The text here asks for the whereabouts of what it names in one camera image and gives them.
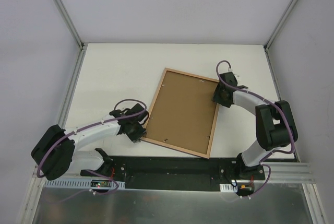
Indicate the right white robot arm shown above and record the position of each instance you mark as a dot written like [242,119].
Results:
[274,122]

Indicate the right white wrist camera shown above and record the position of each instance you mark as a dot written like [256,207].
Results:
[235,74]

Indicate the aluminium front rail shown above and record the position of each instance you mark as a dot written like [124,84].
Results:
[287,195]

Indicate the right white cable duct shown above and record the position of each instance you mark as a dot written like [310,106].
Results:
[228,188]

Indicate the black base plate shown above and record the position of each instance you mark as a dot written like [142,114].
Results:
[177,173]

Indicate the right aluminium corner post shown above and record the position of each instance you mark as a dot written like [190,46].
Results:
[281,22]

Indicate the left white cable duct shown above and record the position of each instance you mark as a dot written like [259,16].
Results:
[84,184]

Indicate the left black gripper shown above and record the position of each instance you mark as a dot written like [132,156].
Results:
[138,133]

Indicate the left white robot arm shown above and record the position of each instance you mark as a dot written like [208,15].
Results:
[61,150]

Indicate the left aluminium corner post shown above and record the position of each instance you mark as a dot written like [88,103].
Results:
[68,22]

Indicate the white cable duct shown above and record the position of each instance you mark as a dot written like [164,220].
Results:
[228,188]
[84,184]

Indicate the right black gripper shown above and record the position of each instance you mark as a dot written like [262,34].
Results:
[217,94]

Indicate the aluminium corner post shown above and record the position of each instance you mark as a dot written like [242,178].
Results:
[281,22]
[68,22]

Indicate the brown cardboard backing board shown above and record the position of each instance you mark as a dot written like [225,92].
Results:
[182,114]

